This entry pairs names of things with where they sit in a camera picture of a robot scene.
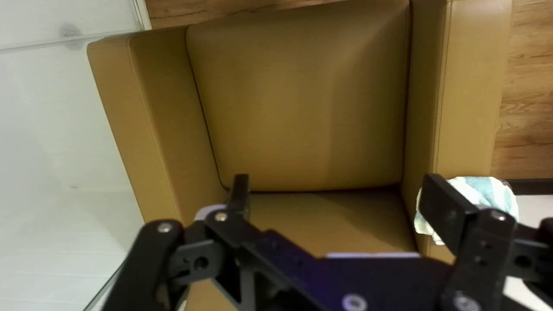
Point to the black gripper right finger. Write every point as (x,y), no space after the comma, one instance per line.
(489,252)

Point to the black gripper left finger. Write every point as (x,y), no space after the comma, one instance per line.
(155,259)

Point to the white teal cloth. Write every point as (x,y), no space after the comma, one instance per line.
(489,191)

